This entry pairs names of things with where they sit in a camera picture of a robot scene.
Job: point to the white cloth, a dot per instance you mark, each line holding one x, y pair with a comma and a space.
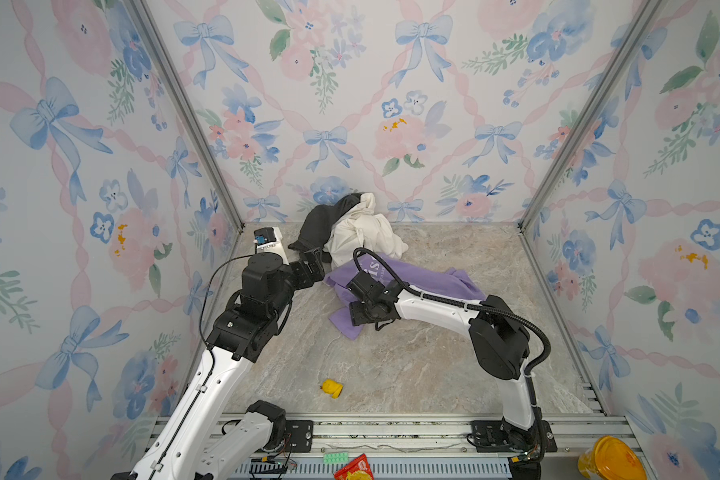
362, 226

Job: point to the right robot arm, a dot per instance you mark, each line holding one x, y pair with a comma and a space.
506, 346

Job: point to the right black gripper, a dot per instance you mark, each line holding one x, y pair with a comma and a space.
355, 315

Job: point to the green connector block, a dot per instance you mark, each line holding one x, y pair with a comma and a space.
336, 458

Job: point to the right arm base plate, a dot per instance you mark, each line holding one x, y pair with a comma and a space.
486, 438

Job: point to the small yellow toy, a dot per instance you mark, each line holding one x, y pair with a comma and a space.
332, 388

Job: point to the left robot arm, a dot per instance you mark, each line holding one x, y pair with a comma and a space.
254, 314

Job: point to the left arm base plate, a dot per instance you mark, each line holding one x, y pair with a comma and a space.
296, 436

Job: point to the yellow lidded container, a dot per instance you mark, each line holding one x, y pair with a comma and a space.
611, 459

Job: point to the black cloth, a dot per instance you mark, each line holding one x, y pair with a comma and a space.
318, 224

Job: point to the red snack packet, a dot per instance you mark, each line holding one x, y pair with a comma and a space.
357, 469

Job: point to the aluminium rail frame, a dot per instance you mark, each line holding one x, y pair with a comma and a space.
434, 447

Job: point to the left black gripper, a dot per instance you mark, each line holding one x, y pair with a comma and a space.
314, 268

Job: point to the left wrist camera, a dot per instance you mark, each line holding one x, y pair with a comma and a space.
269, 239

